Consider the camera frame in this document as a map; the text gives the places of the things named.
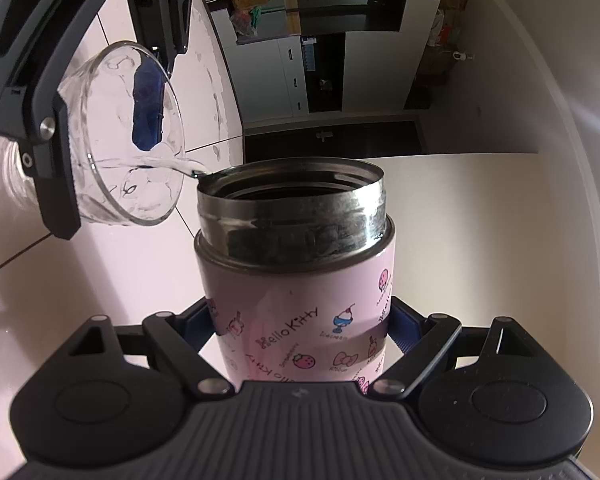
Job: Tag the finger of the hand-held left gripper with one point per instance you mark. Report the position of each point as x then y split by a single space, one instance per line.
172 20
55 200

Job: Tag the dark low cabinet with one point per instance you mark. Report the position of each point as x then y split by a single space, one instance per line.
330 140

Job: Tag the colourful plastic bag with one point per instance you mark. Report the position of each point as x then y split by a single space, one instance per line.
246 22

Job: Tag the clear glass cup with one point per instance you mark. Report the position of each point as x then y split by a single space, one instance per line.
105 195

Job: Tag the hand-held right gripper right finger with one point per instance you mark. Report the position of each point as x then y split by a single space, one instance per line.
404 331

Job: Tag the pink printed thermos bottle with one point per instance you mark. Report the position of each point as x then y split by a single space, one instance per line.
290 300

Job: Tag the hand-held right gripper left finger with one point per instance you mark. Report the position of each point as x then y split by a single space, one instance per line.
199 324

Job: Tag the white and black cabinet unit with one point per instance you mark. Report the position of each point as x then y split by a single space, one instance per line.
285 75

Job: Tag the red and white bag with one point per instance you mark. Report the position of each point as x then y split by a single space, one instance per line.
445 30

